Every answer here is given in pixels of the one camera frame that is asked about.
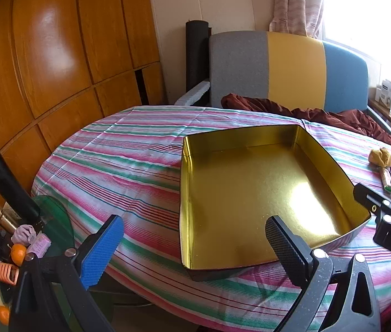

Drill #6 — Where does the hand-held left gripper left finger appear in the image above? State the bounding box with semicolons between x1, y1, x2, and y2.
9;214;125;332

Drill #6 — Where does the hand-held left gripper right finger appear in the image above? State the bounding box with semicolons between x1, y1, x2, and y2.
265;215;381;332

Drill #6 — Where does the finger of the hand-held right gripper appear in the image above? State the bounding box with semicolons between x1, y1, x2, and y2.
353;183;391;216

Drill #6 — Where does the clear rice cracker packet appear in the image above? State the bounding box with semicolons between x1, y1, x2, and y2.
379;166;391;194

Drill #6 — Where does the yellow sock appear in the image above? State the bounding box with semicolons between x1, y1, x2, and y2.
369;147;391;167

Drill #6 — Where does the gold tin box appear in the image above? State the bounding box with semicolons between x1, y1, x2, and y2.
179;124;372;282

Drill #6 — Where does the green glass side table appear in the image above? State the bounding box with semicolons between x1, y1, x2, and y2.
33;195;75;256

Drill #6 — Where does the pink hair roller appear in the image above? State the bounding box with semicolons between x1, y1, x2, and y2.
26;233;51;258

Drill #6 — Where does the maroon cloth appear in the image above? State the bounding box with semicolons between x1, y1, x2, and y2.
221;93;391;146

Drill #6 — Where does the striped tablecloth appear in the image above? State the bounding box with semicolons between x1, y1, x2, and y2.
31;105;391;332

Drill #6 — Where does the white carton on desk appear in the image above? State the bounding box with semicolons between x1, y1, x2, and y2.
375;79;391;111

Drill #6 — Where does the orange hair clip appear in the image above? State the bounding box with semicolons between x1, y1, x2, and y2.
0;262;20;286

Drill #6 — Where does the black bottle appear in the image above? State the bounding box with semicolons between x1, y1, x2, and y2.
0;147;44;225

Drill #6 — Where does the grey yellow blue chair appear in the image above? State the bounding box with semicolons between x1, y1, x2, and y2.
175;31;391;149

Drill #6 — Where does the window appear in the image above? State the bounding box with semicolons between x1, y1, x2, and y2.
320;0;391;73

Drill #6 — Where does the wooden wardrobe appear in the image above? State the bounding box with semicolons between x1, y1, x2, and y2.
0;0;166;246

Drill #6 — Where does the pink patterned curtain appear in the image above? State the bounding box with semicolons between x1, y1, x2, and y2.
269;0;324;38

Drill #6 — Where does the black rolled mat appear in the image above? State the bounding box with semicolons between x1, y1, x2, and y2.
186;20;213;106

